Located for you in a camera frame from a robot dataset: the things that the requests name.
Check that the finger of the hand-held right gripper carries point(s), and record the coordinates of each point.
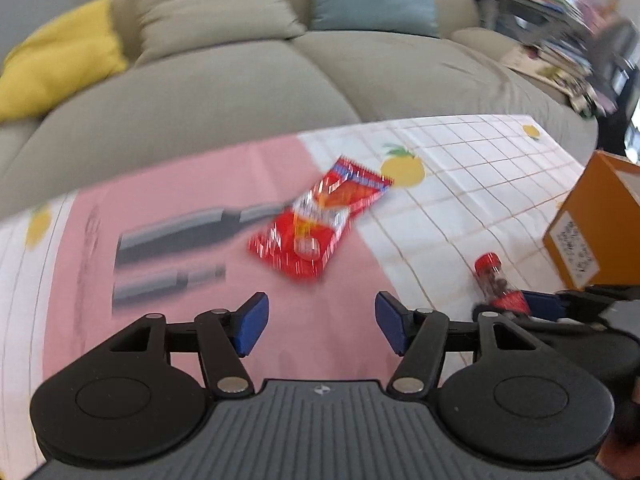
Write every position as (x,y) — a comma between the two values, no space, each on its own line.
(482,308)
(542,306)

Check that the yellow cushion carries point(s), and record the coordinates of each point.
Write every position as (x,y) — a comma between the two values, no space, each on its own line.
(60,60)

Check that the beige sofa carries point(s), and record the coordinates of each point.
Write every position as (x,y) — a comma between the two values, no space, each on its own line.
(250,95)

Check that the orange cardboard box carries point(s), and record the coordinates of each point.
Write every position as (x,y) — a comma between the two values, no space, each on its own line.
(600,200)

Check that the beige cushion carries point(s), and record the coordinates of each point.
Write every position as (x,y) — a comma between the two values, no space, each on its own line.
(210,10)

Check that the cluttered shelf of books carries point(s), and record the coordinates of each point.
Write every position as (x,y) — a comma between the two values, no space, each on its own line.
(550,20)

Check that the small red-capped bottle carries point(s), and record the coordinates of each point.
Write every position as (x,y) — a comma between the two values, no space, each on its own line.
(495,280)

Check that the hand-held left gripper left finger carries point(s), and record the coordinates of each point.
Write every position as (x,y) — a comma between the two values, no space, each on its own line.
(252,322)

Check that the red snack packet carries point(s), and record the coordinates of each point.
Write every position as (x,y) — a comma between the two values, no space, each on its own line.
(310,220)

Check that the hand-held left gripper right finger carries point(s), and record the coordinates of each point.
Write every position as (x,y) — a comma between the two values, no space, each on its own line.
(390,322)

